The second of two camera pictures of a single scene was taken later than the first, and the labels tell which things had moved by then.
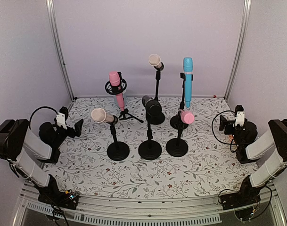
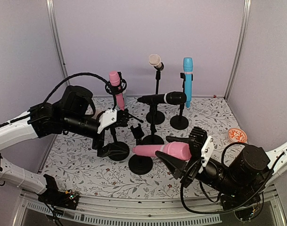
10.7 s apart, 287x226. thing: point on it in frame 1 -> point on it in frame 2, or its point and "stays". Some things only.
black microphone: x=153 y=108 -> x=174 y=98
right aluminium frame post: x=246 y=12 stays
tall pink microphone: x=114 y=79 stays
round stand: x=150 y=150 -> x=153 y=139
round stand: x=118 y=150 stays
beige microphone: x=154 y=60 stays
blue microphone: x=187 y=68 stays
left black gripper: x=77 y=129 -> x=98 y=144
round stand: x=177 y=147 -> x=138 y=165
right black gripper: x=228 y=123 -> x=174 y=166
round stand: x=160 y=119 stays
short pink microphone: x=187 y=117 -> x=180 y=149
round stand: x=174 y=120 stays
